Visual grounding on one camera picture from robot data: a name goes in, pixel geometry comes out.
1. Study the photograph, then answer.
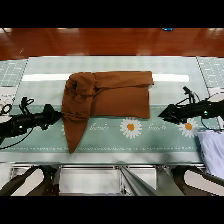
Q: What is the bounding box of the brown shirt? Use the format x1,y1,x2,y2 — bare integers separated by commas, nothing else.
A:
61,70,155,155

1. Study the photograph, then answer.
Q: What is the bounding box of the white garment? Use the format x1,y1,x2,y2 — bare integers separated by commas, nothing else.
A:
196,128,224,181

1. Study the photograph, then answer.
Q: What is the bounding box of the black cable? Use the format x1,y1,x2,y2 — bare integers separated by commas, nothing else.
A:
199,115,224,132
0,127,36,151

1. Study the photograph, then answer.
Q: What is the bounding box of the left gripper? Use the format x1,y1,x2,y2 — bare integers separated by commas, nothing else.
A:
39,103,64,131

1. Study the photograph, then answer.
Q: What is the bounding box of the silver frame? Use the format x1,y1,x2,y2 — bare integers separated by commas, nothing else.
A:
9,162,208,197

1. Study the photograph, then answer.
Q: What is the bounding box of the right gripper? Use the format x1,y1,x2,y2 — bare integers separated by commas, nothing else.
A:
157,103,190,125

